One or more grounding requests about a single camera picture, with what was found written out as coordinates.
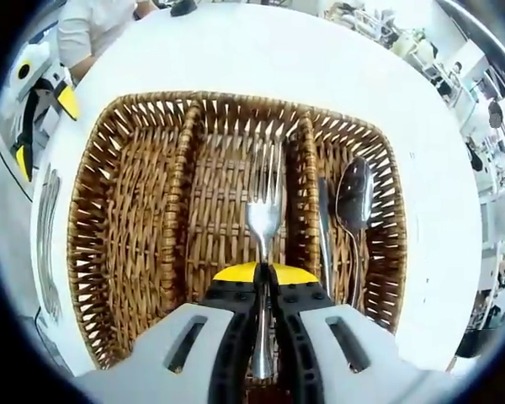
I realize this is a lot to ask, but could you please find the brown wicker storage tray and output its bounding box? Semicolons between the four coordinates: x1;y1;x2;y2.
66;90;407;371

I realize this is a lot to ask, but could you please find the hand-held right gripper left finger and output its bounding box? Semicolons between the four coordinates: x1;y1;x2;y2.
73;261;264;404

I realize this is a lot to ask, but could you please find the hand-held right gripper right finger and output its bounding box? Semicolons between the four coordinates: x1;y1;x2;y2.
271;263;455;404

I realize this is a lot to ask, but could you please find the small black device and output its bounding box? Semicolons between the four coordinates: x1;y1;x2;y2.
170;0;199;18

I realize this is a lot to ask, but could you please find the silver metal spoon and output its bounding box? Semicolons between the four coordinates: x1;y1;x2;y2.
317;177;336;295
335;156;374;308

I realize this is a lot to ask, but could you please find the black cable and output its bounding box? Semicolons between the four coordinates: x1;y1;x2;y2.
0;134;33;203

